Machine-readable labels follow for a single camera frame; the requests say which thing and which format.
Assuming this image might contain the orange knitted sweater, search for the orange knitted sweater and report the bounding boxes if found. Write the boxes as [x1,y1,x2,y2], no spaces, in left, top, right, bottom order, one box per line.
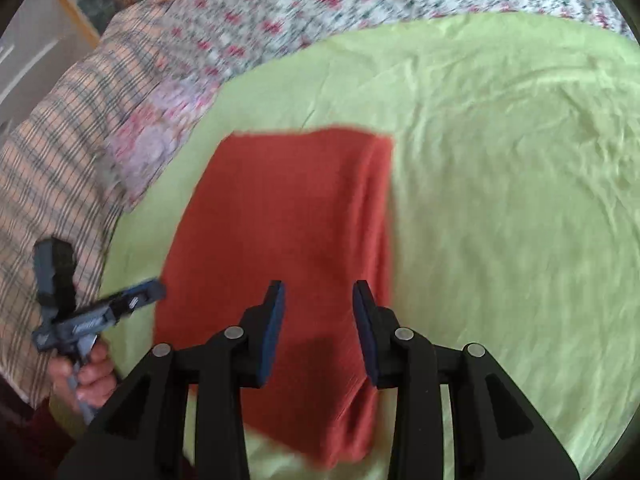
[154,127,394,468]

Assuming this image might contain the beige plaid blanket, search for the beige plaid blanket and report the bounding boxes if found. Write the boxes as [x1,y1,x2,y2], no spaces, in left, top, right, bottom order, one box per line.
[1,0,170,406]

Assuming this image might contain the dark red sleeve forearm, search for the dark red sleeve forearm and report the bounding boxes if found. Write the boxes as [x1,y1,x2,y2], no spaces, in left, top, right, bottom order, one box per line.
[1,379,76,480]

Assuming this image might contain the pastel floral pillow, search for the pastel floral pillow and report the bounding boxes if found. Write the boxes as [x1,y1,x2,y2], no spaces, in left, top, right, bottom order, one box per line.
[98,76,220,210]

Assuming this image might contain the person's left hand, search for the person's left hand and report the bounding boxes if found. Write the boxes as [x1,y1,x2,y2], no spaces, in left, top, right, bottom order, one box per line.
[48,339,117,413]

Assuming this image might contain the white red floral quilt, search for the white red floral quilt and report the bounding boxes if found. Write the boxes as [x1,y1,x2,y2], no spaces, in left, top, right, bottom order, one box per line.
[163,0,631,81]

